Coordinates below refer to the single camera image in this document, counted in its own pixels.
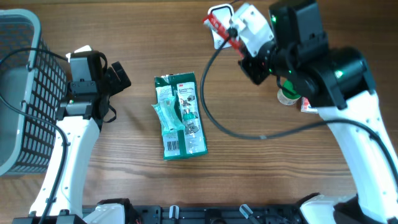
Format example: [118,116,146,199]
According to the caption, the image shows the green lid jar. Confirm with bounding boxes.
[277,80,301,106]

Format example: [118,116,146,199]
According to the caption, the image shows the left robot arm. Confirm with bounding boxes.
[13,50,131,223]

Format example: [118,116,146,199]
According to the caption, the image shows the green 3M package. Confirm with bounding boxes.
[154,72,207,160]

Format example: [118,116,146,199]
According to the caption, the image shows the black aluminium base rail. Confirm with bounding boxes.
[125,204,307,224]

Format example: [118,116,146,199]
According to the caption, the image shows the red toothpaste tube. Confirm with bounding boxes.
[203,14,244,58]

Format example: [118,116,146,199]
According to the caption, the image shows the left camera cable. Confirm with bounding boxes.
[0,47,70,224]

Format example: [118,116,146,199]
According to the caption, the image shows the white barcode scanner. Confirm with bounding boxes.
[208,3,234,49]

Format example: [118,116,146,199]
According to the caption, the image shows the grey plastic shopping basket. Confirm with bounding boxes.
[1,9,67,175]

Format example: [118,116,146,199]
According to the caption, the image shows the camera cable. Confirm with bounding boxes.
[200,27,398,187]
[0,47,70,224]

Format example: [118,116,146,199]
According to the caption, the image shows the red snack box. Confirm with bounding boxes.
[300,97,318,114]

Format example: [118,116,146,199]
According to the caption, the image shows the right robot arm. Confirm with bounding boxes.
[230,1,397,223]

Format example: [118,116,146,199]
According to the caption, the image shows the teal toothbrush pack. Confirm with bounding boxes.
[152,96,185,136]

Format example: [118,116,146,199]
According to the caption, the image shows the right camera cable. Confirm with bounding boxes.
[200,27,398,187]

